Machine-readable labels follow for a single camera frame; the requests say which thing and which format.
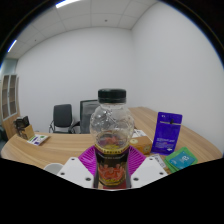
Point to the small yellow-brown box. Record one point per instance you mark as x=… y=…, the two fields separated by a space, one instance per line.
x=159 y=161

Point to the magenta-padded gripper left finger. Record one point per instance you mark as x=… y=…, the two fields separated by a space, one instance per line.
x=75 y=171

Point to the large dark brown box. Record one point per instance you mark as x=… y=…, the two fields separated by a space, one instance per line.
x=27 y=130

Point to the green and white leaflet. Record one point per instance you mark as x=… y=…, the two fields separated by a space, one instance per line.
x=38 y=139

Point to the clear bottle with black cap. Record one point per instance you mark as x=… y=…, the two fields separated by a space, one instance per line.
x=111 y=123

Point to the grey mesh office chair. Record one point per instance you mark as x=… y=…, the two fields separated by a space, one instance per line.
x=86 y=113

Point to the orange-brown cardboard box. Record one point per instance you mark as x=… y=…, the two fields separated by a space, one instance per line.
x=142 y=145

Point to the black office chair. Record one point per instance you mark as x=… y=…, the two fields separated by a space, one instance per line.
x=62 y=115

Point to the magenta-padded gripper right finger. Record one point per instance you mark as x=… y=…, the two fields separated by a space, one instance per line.
x=148 y=171

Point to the small dark brown box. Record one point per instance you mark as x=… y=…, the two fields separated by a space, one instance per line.
x=17 y=125

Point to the flat green box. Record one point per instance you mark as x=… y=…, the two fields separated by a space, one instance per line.
x=181 y=160

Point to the wooden glass-door cabinet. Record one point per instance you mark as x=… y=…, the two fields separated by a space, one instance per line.
x=8 y=106

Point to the purple hanging package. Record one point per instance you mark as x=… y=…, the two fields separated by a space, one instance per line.
x=166 y=133

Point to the wooden side desk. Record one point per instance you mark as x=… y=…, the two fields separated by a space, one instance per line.
x=145 y=115

